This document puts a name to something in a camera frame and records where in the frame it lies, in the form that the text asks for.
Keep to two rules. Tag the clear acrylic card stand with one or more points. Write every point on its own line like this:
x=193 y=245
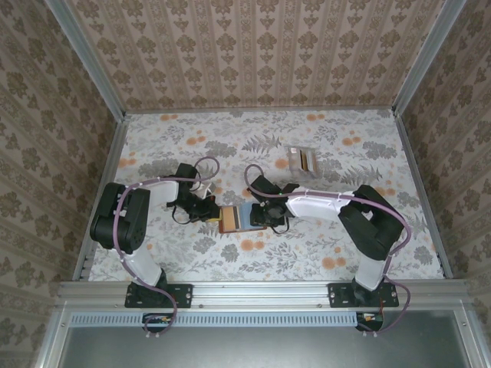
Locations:
x=303 y=174

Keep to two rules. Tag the brown leather card holder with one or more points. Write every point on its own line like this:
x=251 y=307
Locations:
x=229 y=220

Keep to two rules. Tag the grey metal panel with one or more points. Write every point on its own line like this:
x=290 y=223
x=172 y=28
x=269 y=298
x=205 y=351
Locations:
x=261 y=349

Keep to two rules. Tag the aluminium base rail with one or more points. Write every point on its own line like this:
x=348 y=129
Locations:
x=261 y=293

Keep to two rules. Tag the aluminium table side rail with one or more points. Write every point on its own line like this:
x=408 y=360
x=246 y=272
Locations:
x=418 y=172
x=115 y=153

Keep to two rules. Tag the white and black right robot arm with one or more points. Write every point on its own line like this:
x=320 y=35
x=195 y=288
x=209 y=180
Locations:
x=314 y=207

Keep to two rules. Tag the gold credit card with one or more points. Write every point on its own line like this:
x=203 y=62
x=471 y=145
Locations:
x=305 y=161

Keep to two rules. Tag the aluminium frame post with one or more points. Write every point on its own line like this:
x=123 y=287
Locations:
x=426 y=57
x=91 y=57

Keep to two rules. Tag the thin aluminium table rail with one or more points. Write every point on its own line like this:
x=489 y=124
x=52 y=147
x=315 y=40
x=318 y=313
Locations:
x=261 y=110

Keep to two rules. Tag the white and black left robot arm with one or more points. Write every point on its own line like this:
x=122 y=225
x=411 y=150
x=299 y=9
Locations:
x=163 y=191

